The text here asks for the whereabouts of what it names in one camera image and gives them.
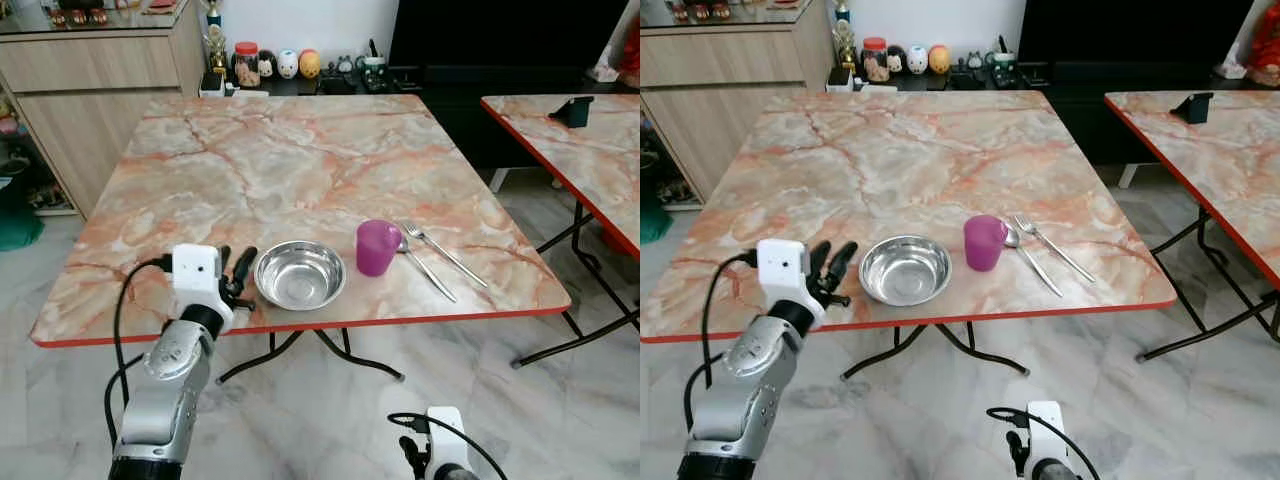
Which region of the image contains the stainless steel bowl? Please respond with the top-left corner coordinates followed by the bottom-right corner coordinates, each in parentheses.
top-left (253, 240), bottom-right (348, 312)
top-left (858, 235), bottom-right (954, 308)

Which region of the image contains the marble-print folding table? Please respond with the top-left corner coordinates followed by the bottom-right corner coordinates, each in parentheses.
top-left (640, 89), bottom-right (1180, 382)
top-left (479, 94), bottom-right (641, 370)
top-left (1104, 89), bottom-right (1280, 364)
top-left (29, 94), bottom-right (574, 387)

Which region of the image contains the purple plastic cup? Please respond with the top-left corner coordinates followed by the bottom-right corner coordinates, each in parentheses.
top-left (355, 219), bottom-right (404, 279)
top-left (962, 213), bottom-right (1010, 273)

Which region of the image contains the green bag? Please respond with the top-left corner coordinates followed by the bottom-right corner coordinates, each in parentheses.
top-left (0, 168), bottom-right (45, 253)
top-left (640, 165), bottom-right (675, 247)

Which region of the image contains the light wooden cabinet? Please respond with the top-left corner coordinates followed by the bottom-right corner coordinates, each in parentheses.
top-left (0, 0), bottom-right (212, 220)
top-left (640, 0), bottom-right (837, 203)

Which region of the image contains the silver metal spoon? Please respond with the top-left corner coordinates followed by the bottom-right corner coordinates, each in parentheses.
top-left (1003, 227), bottom-right (1065, 299)
top-left (397, 234), bottom-right (458, 304)

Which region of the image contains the red-lidded snack jar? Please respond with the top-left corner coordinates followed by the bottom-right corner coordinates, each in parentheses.
top-left (232, 41), bottom-right (262, 90)
top-left (861, 37), bottom-right (892, 84)

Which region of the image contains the silver metal fork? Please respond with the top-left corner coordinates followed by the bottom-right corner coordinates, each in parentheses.
top-left (1012, 213), bottom-right (1098, 285)
top-left (401, 219), bottom-right (490, 290)

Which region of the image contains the gold trophy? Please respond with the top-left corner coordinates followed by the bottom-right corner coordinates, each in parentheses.
top-left (833, 0), bottom-right (859, 73)
top-left (202, 0), bottom-right (230, 77)

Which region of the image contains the green white mug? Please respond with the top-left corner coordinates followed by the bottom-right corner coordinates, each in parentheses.
top-left (990, 36), bottom-right (1022, 89)
top-left (361, 40), bottom-right (393, 94)

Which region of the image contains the red decoration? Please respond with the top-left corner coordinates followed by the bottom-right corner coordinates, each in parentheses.
top-left (1246, 0), bottom-right (1280, 85)
top-left (618, 14), bottom-right (641, 89)

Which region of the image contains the small black stand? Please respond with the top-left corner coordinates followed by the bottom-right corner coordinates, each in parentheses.
top-left (547, 95), bottom-right (596, 130)
top-left (1169, 91), bottom-right (1216, 126)

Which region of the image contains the black television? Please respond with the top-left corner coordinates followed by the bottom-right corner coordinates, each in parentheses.
top-left (1017, 0), bottom-right (1257, 69)
top-left (387, 0), bottom-right (630, 73)

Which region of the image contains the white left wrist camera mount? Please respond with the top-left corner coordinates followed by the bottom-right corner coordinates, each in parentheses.
top-left (171, 244), bottom-right (234, 332)
top-left (756, 238), bottom-right (827, 327)

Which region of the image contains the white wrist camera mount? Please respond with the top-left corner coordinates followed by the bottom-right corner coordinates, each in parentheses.
top-left (756, 238), bottom-right (827, 327)
top-left (171, 244), bottom-right (234, 332)
top-left (1024, 400), bottom-right (1069, 469)
top-left (425, 405), bottom-right (470, 473)

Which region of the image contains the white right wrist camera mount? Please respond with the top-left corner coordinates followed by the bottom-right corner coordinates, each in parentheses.
top-left (1024, 400), bottom-right (1069, 469)
top-left (425, 405), bottom-right (470, 473)

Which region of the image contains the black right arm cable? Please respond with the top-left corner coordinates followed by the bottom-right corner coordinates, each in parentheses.
top-left (387, 411), bottom-right (510, 480)
top-left (986, 405), bottom-right (1102, 480)

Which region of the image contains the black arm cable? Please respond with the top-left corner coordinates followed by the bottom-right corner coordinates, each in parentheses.
top-left (387, 411), bottom-right (510, 480)
top-left (683, 250), bottom-right (761, 433)
top-left (986, 405), bottom-right (1102, 480)
top-left (104, 255), bottom-right (177, 447)

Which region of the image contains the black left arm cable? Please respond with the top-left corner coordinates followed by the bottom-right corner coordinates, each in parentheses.
top-left (683, 250), bottom-right (761, 433)
top-left (104, 255), bottom-right (177, 447)

